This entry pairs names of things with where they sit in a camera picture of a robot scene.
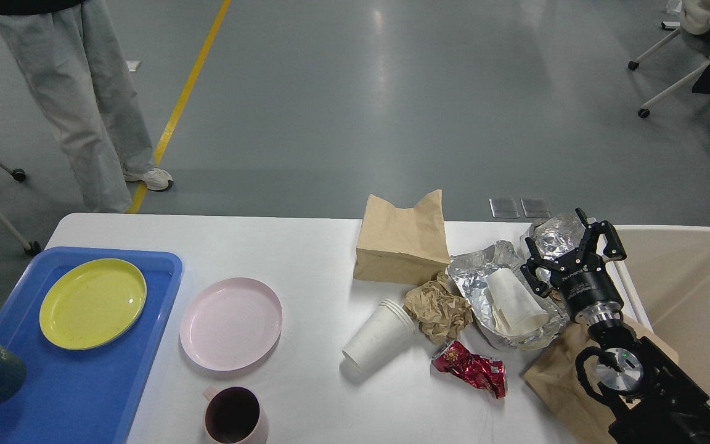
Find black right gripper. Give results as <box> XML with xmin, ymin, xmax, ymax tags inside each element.
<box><xmin>520</xmin><ymin>208</ymin><xmax>627</xmax><ymax>321</ymax></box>

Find pink plate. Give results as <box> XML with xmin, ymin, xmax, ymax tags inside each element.
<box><xmin>179</xmin><ymin>276</ymin><xmax>284</xmax><ymax>371</ymax></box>

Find pink mug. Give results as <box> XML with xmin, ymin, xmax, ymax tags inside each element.
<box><xmin>203</xmin><ymin>386</ymin><xmax>269</xmax><ymax>443</ymax></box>

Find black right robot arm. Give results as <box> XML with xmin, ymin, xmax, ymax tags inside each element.
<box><xmin>521</xmin><ymin>208</ymin><xmax>710</xmax><ymax>443</ymax></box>

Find crumpled foil ball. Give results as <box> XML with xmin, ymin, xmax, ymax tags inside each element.
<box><xmin>515</xmin><ymin>213</ymin><xmax>584</xmax><ymax>260</ymax></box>

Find white paper cup in foil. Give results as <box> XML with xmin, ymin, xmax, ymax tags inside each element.
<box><xmin>486</xmin><ymin>269</ymin><xmax>549</xmax><ymax>335</ymax></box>

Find metal floor socket plate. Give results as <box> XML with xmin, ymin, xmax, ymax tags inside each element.
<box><xmin>489</xmin><ymin>199</ymin><xmax>520</xmax><ymax>219</ymax></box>

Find aluminium foil tray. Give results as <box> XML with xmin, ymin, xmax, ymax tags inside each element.
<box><xmin>447</xmin><ymin>240</ymin><xmax>569</xmax><ymax>350</ymax></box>

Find flat brown paper bag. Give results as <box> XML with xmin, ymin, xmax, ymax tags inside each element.
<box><xmin>523</xmin><ymin>316</ymin><xmax>680</xmax><ymax>444</ymax></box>

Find beige plastic bin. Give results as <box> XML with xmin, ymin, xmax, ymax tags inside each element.
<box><xmin>616</xmin><ymin>225</ymin><xmax>710</xmax><ymax>397</ymax></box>

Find crushed red can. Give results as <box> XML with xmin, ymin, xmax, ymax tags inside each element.
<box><xmin>431</xmin><ymin>340</ymin><xmax>507</xmax><ymax>400</ymax></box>

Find crumpled brown paper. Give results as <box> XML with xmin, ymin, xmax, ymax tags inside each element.
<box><xmin>404</xmin><ymin>271</ymin><xmax>473</xmax><ymax>345</ymax></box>

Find stacked white paper cups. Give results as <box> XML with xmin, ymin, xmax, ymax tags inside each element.
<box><xmin>341</xmin><ymin>300</ymin><xmax>417</xmax><ymax>374</ymax></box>

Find yellow plate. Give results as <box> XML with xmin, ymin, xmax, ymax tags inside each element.
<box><xmin>39</xmin><ymin>258</ymin><xmax>147</xmax><ymax>350</ymax></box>

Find blue plastic tray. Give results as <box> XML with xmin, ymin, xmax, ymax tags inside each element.
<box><xmin>0</xmin><ymin>247</ymin><xmax>183</xmax><ymax>443</ymax></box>

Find person in grey trousers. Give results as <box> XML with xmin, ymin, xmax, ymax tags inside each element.
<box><xmin>0</xmin><ymin>1</ymin><xmax>174</xmax><ymax>213</ymax></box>

